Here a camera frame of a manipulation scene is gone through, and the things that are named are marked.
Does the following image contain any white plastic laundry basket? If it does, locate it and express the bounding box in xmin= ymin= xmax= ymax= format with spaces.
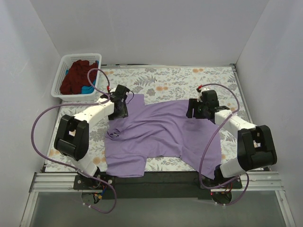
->
xmin=51 ymin=53 xmax=102 ymax=102

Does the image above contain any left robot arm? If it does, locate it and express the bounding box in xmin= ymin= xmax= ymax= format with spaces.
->
xmin=54 ymin=85 xmax=130 ymax=189

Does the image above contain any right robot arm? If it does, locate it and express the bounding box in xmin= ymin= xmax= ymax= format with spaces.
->
xmin=186 ymin=86 xmax=277 ymax=188

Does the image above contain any dark red t shirt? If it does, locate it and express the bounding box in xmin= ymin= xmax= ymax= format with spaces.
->
xmin=59 ymin=60 xmax=98 ymax=95

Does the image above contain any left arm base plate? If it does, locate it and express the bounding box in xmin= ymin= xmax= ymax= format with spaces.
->
xmin=73 ymin=172 xmax=116 ymax=190

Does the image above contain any blue t shirt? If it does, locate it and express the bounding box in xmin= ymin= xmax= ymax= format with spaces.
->
xmin=64 ymin=60 xmax=98 ymax=94

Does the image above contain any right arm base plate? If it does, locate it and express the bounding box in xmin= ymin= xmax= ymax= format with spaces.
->
xmin=198 ymin=175 xmax=243 ymax=190

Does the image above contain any purple t shirt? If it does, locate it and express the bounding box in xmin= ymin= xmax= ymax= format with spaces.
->
xmin=105 ymin=94 xmax=222 ymax=179

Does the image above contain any floral patterned table mat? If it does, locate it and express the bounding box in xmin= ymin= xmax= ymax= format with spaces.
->
xmin=42 ymin=67 xmax=250 ymax=172

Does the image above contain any aluminium frame rail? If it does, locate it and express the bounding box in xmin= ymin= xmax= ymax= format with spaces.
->
xmin=30 ymin=171 xmax=284 ymax=192

